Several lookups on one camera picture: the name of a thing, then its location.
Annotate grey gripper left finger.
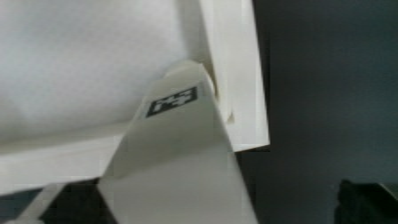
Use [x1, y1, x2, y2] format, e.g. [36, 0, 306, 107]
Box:
[11, 183, 66, 224]

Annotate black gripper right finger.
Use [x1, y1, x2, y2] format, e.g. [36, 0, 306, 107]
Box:
[336, 180, 398, 224]

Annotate white desk top tray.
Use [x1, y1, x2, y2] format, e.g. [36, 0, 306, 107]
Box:
[0, 0, 271, 195]

